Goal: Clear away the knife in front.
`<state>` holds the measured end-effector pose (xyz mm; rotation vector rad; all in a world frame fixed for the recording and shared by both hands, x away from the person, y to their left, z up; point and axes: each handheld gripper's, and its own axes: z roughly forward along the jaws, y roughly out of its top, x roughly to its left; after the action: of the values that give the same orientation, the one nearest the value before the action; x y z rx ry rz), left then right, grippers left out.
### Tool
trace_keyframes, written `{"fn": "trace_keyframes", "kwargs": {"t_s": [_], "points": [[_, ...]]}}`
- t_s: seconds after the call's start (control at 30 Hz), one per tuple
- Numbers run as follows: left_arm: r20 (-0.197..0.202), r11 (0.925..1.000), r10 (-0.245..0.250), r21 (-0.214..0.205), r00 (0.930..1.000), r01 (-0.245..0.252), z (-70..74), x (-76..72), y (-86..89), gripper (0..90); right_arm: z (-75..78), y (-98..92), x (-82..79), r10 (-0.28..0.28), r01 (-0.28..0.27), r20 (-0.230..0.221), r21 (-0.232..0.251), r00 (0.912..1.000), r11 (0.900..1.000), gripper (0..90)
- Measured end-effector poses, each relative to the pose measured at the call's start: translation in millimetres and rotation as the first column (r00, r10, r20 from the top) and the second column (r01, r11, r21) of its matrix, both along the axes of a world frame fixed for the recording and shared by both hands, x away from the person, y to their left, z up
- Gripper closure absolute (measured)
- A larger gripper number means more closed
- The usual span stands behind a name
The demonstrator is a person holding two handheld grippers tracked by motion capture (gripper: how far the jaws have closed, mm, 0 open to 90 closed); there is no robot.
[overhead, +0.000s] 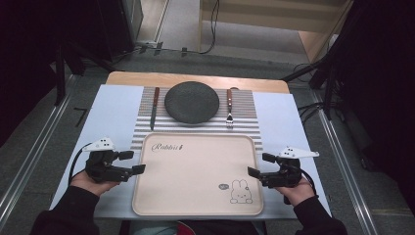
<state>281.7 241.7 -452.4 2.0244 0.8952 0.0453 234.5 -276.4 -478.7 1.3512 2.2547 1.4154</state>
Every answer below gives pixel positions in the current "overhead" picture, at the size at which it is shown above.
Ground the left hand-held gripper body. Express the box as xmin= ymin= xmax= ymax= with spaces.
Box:
xmin=82 ymin=137 xmax=135 ymax=184

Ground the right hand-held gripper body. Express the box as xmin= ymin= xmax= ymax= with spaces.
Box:
xmin=258 ymin=146 xmax=320 ymax=190

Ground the knife with brown handle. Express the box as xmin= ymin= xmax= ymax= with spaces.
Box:
xmin=149 ymin=86 xmax=161 ymax=131

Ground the beige tray with rabbit print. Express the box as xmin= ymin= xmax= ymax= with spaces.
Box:
xmin=131 ymin=131 xmax=264 ymax=217

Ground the fork with brown handle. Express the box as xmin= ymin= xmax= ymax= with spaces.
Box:
xmin=225 ymin=87 xmax=235 ymax=129

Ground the dark grey round plate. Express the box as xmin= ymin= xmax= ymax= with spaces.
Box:
xmin=163 ymin=80 xmax=220 ymax=125

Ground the person's left hand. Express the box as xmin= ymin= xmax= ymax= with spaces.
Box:
xmin=69 ymin=169 xmax=120 ymax=197

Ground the person's right hand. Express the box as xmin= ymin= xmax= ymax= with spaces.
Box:
xmin=273 ymin=177 xmax=316 ymax=208

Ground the white board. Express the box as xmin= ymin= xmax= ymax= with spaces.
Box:
xmin=48 ymin=83 xmax=333 ymax=220

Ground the grey striped placemat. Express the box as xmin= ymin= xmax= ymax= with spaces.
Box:
xmin=130 ymin=86 xmax=264 ymax=155

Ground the wooden table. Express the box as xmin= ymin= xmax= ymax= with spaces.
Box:
xmin=106 ymin=70 xmax=291 ymax=95

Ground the black metal stand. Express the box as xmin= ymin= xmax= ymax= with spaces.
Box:
xmin=282 ymin=57 xmax=339 ymax=121
xmin=52 ymin=40 xmax=115 ymax=106

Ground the dark cabinet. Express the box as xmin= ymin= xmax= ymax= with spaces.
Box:
xmin=97 ymin=0 xmax=145 ymax=62

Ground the light wooden shelf unit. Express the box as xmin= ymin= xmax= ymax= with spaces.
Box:
xmin=197 ymin=0 xmax=354 ymax=64

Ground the right hand-held gripper black cable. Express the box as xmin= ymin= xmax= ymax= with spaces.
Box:
xmin=295 ymin=165 xmax=320 ymax=199

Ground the hand-held gripper black cable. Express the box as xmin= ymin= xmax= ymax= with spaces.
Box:
xmin=68 ymin=142 xmax=93 ymax=187
xmin=295 ymin=165 xmax=320 ymax=199

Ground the left hand-held gripper black cable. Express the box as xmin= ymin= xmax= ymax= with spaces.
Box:
xmin=68 ymin=142 xmax=93 ymax=187

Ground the bundle of black floor cables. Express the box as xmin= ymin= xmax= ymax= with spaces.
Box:
xmin=293 ymin=63 xmax=326 ymax=125

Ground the aluminium floor rail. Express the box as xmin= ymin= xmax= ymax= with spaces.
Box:
xmin=0 ymin=73 xmax=80 ymax=224
xmin=308 ymin=89 xmax=380 ymax=235

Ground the hanging black cable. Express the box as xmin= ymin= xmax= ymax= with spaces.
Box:
xmin=199 ymin=0 xmax=220 ymax=55

